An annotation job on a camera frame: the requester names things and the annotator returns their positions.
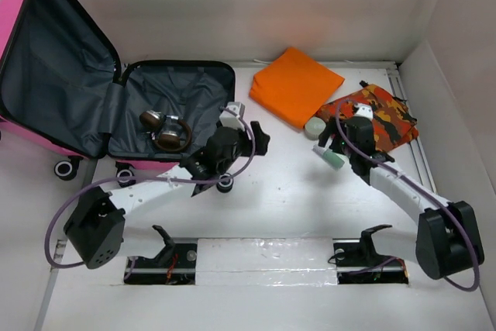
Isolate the green tube white cap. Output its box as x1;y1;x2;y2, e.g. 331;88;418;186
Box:
312;145;345;171

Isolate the orange camouflage garment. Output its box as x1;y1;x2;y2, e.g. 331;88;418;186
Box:
315;81;410;153

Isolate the orange cloth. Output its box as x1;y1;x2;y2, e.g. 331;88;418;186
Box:
249;47;345;129

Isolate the pink hard-shell suitcase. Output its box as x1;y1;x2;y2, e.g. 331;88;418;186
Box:
1;0;236;181

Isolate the round pale green jar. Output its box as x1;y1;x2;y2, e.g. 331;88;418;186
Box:
304;117;326;140

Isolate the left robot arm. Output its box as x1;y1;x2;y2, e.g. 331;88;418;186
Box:
64;121;270;269

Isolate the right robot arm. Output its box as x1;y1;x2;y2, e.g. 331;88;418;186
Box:
314;115;484;291

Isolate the brown over-ear headphones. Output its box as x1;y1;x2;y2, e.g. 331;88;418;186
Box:
139;110;192;153

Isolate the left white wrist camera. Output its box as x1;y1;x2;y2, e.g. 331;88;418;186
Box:
219;102;245;130

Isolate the aluminium rail right side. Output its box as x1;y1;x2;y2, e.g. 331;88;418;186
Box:
387;63;437;192

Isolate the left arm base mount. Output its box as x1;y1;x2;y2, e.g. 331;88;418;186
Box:
123;225;198;286

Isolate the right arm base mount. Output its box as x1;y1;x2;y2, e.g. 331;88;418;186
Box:
328;224;409;284

